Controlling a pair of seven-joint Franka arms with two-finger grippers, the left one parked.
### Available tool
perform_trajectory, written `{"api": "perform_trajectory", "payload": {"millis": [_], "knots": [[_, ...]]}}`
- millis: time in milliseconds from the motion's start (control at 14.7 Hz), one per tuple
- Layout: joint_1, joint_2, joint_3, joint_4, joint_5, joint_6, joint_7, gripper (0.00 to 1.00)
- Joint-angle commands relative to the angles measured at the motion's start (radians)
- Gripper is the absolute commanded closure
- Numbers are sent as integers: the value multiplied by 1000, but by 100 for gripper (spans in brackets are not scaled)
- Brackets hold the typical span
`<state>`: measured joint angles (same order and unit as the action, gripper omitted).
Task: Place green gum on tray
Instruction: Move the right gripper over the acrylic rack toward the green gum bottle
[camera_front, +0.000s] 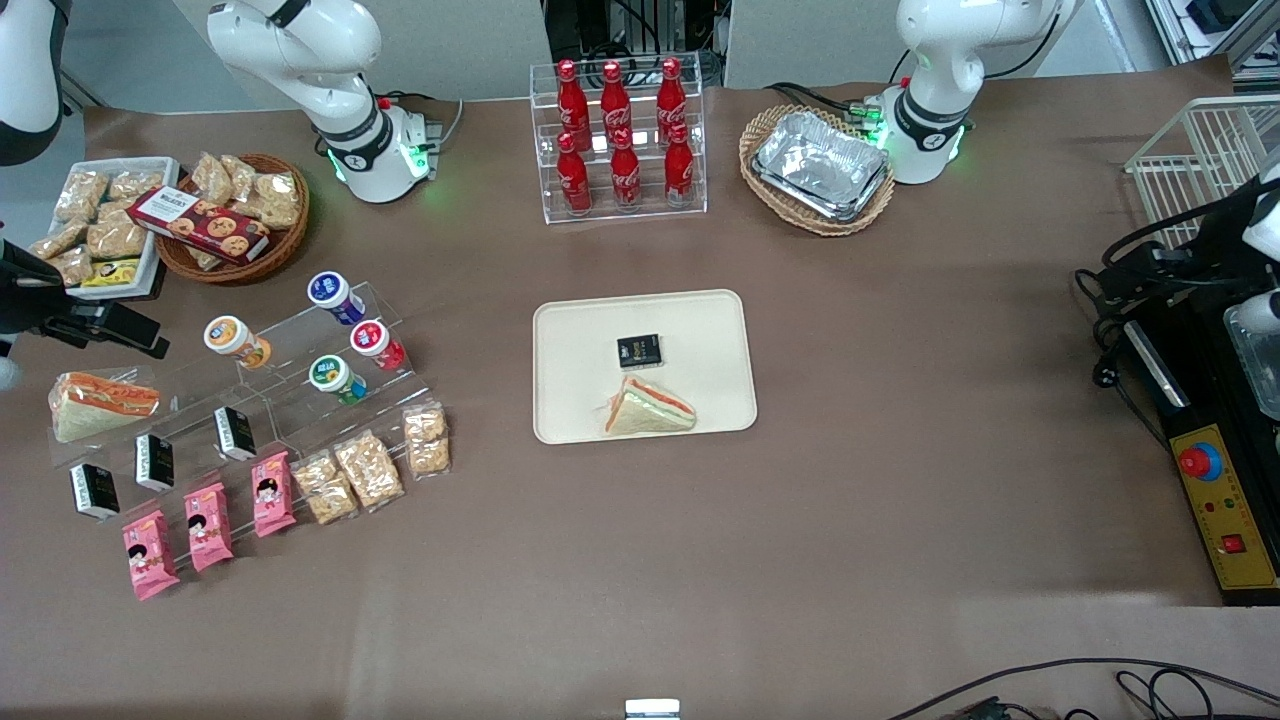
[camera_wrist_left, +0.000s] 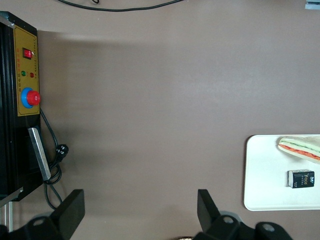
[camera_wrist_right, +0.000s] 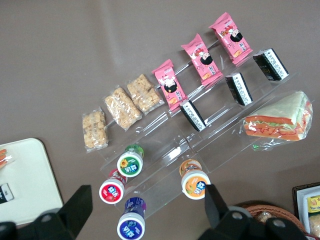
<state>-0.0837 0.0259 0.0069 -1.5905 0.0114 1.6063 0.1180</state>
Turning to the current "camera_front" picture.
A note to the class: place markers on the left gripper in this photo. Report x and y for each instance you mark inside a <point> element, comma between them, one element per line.
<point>1187,256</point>

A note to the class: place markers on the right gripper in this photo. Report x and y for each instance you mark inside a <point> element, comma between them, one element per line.
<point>22,290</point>

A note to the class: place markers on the green gum bottle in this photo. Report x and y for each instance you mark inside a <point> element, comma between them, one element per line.
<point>332,375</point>

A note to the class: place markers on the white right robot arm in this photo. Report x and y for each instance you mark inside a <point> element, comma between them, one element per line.
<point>330,100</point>

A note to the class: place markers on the white rectangular snack tray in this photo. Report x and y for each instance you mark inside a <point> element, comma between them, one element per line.
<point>150,265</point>

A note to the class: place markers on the orange gum bottle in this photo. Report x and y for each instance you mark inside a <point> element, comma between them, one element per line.
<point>232,338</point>

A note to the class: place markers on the blue gum bottle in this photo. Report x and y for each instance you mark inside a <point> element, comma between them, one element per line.
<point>330,293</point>

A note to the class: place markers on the red gum bottle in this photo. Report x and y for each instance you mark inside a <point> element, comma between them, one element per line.
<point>375,342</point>

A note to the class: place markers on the aluminium foil tray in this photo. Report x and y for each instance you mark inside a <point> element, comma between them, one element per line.
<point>820,165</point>

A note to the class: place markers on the beige plastic tray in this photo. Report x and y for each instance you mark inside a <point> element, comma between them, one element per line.
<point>700,340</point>

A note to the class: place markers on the clear bag of snack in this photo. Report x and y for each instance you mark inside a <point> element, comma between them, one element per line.
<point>275,200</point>
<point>72,265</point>
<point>135,184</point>
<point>118,235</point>
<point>80,195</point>
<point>240,175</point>
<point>58,240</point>
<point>212,178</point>

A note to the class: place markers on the yellow snack packet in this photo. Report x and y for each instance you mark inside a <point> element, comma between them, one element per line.
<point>112,273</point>

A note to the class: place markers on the clear plastic container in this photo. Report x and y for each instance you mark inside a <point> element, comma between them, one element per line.
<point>1255,360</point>

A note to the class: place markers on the wrapped triangle sandwich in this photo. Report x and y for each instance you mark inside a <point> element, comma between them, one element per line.
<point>645,412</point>
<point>100,405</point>

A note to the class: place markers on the black machine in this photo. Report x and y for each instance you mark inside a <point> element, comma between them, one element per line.
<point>1200,390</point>

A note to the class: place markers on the red cookie box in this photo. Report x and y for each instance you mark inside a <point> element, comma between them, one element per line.
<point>200,225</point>

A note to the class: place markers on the small black box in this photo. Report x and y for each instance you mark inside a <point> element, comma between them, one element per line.
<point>155,462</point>
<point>235,433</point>
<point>95,490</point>
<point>639,351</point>

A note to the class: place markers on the red emergency stop button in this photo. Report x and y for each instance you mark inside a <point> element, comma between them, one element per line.
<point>1200,461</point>

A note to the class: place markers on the brown wicker basket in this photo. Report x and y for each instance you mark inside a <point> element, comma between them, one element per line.
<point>280,245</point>

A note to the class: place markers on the yellow control panel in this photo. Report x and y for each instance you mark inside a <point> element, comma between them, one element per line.
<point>1235,520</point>

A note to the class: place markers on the clear acrylic stepped stand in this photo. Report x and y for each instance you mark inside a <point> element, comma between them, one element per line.
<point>290,415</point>

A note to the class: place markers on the pink snack packet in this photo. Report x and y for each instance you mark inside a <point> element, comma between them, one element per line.
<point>272,495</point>
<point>150,555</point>
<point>208,527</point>

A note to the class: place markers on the wrapped cereal bar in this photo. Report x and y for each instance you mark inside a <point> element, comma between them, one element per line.
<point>368,470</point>
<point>427,440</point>
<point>325,488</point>

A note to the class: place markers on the light wicker basket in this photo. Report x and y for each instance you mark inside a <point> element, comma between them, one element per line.
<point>770,195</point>

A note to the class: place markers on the red cola bottle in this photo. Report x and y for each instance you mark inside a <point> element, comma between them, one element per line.
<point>574,180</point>
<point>573,100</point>
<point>671,95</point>
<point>625,175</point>
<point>679,170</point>
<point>615,100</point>

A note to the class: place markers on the clear acrylic bottle rack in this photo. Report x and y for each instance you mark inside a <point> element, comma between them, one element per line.
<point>645,215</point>

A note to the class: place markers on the small white device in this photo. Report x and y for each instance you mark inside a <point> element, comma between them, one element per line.
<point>652,710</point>

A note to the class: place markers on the metal shelf frame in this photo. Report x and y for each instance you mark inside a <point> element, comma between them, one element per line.
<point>1210,25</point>

